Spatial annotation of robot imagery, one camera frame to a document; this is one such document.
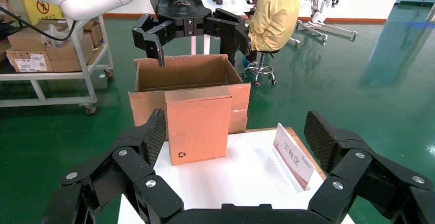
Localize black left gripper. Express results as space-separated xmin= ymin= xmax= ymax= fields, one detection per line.
xmin=131 ymin=0 xmax=253 ymax=68

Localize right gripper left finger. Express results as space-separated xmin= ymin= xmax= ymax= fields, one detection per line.
xmin=42 ymin=108 xmax=185 ymax=224

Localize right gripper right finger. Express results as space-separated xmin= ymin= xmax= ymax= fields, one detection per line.
xmin=304 ymin=110 xmax=435 ymax=224

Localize small cardboard box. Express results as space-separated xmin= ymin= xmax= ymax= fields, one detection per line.
xmin=164 ymin=86 xmax=233 ymax=166
xmin=82 ymin=20 xmax=104 ymax=49

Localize large open cardboard box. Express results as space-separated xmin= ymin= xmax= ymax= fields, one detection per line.
xmin=128 ymin=54 xmax=251 ymax=141

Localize small open cardboard box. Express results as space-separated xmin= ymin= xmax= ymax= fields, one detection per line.
xmin=82 ymin=20 xmax=104 ymax=49

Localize plain cardboard box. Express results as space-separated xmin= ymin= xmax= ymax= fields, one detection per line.
xmin=46 ymin=34 xmax=95 ymax=73
xmin=7 ymin=25 xmax=52 ymax=52

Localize cardboard box with shipping label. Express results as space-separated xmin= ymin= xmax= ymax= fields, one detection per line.
xmin=6 ymin=48 xmax=54 ymax=73

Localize white work table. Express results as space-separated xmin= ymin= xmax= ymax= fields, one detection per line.
xmin=188 ymin=0 xmax=254 ymax=55

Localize white red acrylic sign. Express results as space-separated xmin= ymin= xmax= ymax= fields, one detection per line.
xmin=271 ymin=123 xmax=316 ymax=193

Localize person in yellow coat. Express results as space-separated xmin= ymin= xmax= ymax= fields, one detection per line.
xmin=220 ymin=0 xmax=302 ymax=68

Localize white wheeled shelf cart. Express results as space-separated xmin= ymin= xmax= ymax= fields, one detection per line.
xmin=0 ymin=14 xmax=114 ymax=116

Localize white metal stand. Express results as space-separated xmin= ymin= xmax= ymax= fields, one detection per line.
xmin=294 ymin=0 xmax=359 ymax=43

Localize white plastic bag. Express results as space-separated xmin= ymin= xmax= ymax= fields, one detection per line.
xmin=41 ymin=24 xmax=74 ymax=48

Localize yellow warning sign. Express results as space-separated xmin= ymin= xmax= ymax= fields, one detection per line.
xmin=22 ymin=0 xmax=65 ymax=26

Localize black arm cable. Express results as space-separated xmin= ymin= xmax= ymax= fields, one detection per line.
xmin=0 ymin=7 xmax=77 ymax=42

